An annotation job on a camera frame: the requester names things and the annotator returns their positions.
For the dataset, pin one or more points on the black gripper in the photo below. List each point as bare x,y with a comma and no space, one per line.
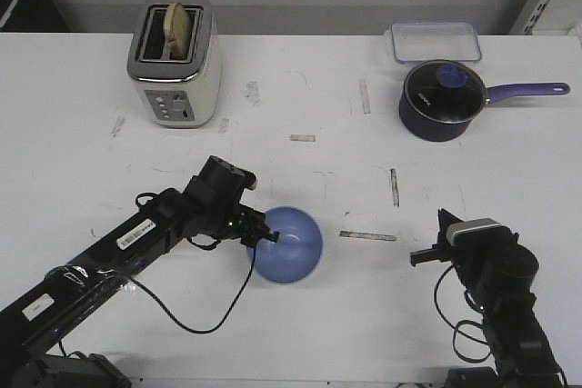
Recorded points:
248,226
448,248

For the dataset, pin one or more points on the blue bowl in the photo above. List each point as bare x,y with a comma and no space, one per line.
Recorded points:
297,251

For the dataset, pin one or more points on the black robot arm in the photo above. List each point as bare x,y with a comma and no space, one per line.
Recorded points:
69,293
497,273

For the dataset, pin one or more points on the dark blue saucepan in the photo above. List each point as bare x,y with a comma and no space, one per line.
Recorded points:
432,131

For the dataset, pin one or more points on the glass pot lid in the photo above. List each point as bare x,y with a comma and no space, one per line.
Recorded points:
445,91

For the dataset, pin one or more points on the clear plastic food container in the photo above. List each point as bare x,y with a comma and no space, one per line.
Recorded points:
416,42

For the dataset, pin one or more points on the cream and chrome toaster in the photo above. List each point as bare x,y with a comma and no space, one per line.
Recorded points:
176,93

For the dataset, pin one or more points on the slice of toast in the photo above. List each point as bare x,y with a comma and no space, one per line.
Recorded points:
177,29

